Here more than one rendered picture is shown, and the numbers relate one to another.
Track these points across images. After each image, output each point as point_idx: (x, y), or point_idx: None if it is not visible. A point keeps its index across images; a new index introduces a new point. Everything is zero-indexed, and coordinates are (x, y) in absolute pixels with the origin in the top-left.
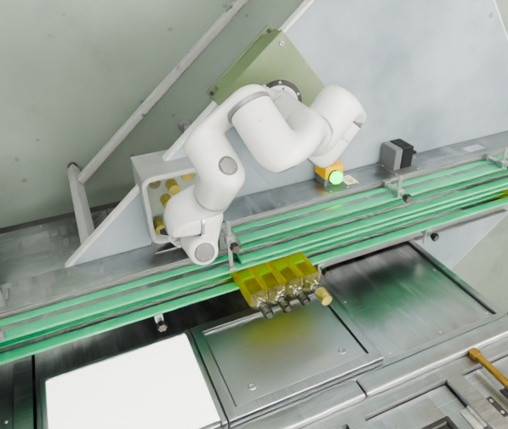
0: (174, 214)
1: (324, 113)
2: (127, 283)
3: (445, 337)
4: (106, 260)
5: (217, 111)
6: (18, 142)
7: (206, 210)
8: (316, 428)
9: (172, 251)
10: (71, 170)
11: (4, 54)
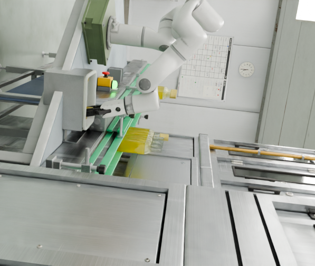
0: (164, 69)
1: None
2: (89, 159)
3: (196, 148)
4: (57, 154)
5: (194, 3)
6: None
7: (182, 60)
8: (216, 185)
9: (82, 140)
10: None
11: None
